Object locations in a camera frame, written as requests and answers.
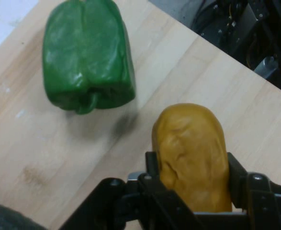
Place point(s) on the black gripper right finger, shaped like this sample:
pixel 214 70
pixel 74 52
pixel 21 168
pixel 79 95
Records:
pixel 264 203

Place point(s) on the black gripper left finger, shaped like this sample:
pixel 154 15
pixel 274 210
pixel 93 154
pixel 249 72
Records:
pixel 135 206

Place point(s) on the yellow-brown potato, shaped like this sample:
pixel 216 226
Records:
pixel 193 153

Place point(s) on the wooden cutting board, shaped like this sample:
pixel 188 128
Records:
pixel 202 72

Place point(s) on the green bell pepper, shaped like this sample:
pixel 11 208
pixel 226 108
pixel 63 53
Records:
pixel 87 55

